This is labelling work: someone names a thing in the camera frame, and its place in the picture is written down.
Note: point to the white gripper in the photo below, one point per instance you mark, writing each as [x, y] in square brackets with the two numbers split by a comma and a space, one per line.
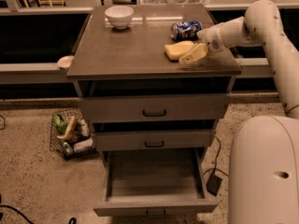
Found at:
[212, 38]

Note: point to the yellow sponge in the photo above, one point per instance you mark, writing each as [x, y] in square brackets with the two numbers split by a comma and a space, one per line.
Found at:
[175, 51]

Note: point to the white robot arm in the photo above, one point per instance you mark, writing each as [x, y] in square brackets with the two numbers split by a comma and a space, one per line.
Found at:
[263, 185]

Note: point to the grey top drawer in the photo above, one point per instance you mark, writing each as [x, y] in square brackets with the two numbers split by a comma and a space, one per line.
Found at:
[154, 107]

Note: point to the grey drawer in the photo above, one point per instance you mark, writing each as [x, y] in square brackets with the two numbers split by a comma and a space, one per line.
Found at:
[154, 107]
[154, 134]
[154, 183]

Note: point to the grey drawer cabinet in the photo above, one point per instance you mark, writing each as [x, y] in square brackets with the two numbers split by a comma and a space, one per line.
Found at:
[111, 62]

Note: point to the grey middle drawer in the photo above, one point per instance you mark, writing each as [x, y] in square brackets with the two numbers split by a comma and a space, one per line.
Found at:
[154, 134]

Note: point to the grey bottom drawer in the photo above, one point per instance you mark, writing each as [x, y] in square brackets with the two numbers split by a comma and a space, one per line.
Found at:
[154, 183]

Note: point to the blue crushed soda can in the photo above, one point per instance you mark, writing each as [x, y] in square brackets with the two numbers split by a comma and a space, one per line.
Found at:
[185, 30]

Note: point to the white ceramic bowl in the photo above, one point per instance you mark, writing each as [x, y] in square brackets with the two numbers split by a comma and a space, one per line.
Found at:
[119, 16]

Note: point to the black power adapter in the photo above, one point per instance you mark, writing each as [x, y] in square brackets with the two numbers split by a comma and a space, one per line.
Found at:
[213, 184]

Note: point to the white small bottle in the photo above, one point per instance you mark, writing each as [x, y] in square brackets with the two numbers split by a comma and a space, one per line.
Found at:
[84, 128]

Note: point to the white packet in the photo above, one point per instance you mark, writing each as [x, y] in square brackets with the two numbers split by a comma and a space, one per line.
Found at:
[83, 145]

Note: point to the yellow banana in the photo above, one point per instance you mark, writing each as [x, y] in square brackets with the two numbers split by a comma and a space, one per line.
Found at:
[69, 134]

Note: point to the green snack bag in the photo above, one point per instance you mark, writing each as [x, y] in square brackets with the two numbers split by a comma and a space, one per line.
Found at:
[59, 124]

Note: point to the black wire basket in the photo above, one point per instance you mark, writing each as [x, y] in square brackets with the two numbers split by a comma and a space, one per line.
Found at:
[65, 148]

